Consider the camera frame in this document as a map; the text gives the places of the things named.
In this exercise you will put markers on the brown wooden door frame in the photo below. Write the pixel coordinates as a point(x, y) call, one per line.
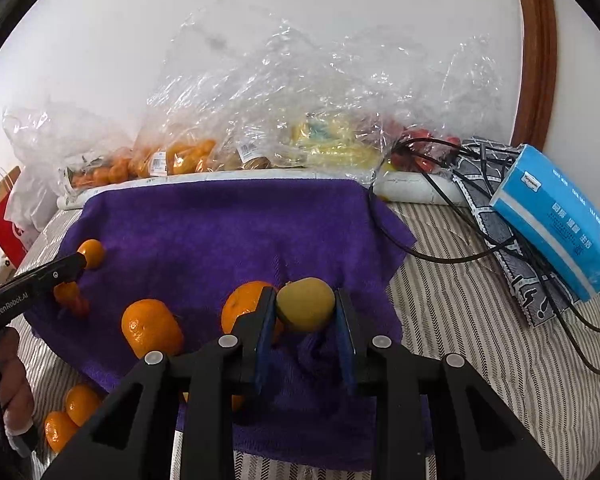
point(539, 60)

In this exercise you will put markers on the clear plastic fruit bags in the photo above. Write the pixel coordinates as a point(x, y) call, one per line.
point(241, 89)

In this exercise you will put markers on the white plastic bag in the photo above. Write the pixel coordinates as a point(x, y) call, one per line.
point(31, 204)

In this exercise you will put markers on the person's left hand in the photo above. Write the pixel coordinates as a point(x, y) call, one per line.
point(15, 392)

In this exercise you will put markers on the orange tangerine front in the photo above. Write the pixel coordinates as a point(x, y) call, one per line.
point(59, 429)

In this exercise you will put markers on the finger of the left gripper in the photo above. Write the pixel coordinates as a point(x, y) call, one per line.
point(63, 270)

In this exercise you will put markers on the blue tissue box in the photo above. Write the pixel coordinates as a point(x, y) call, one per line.
point(540, 202)

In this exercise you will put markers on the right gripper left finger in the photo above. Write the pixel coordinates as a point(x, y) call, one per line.
point(131, 436)

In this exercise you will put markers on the large orange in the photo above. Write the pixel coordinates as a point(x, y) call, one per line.
point(243, 300)

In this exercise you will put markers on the small orange kumquat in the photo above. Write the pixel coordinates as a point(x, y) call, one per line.
point(94, 253)

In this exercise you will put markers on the red cherry tomato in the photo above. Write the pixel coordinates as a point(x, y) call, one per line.
point(80, 308)

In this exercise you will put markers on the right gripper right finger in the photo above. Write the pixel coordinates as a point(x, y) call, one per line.
point(427, 406)

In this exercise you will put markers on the striped mattress cover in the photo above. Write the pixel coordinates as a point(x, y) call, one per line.
point(464, 308)

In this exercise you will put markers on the orange mandarin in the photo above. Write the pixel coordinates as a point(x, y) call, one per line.
point(148, 325)

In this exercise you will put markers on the small orange tangerine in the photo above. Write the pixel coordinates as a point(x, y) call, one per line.
point(67, 295)

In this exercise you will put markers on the purple towel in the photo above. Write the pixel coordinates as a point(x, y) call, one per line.
point(190, 245)

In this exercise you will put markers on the red paper bag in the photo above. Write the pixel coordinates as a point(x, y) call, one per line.
point(14, 242)

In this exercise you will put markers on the green yellow jujube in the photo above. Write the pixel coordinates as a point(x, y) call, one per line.
point(306, 305)

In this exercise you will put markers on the brown paper bag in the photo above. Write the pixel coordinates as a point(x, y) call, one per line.
point(2, 185)

